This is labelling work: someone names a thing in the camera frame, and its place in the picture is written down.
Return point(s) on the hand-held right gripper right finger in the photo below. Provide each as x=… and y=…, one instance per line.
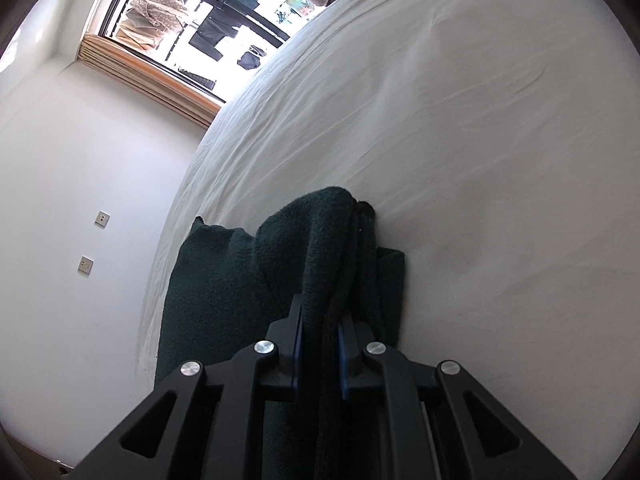
x=343, y=360

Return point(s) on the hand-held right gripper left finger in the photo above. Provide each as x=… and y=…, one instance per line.
x=296, y=360

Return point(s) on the dark green knit sweater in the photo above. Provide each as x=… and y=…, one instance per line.
x=320, y=250

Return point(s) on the bed with white sheet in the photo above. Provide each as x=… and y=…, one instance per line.
x=475, y=135

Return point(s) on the small hanging grey garment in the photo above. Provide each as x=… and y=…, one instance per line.
x=250, y=58

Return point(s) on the orange folded curtain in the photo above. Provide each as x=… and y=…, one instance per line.
x=150, y=87

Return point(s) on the hanging dark garment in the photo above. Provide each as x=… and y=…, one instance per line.
x=212, y=35

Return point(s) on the hanging patterned beige shirt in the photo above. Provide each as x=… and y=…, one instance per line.
x=152, y=20

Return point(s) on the white wall socket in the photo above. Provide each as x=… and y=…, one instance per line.
x=85, y=264
x=102, y=218

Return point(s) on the balcony window with black frame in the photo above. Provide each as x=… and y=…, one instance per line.
x=215, y=15

